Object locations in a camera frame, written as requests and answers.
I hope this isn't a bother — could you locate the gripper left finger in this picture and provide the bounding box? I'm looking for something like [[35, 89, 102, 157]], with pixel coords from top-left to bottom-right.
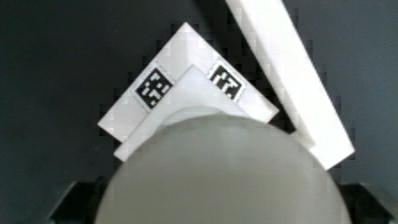
[[49, 176, 108, 224]]

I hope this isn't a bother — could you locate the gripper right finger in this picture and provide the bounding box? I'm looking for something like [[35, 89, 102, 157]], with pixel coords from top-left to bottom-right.
[[337, 183, 394, 224]]

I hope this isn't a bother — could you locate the white lamp bulb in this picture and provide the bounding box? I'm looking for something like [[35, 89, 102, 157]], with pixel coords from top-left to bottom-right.
[[94, 107, 351, 224]]

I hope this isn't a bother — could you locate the white lamp base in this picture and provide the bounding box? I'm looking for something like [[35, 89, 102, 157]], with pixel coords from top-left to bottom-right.
[[97, 25, 278, 160]]

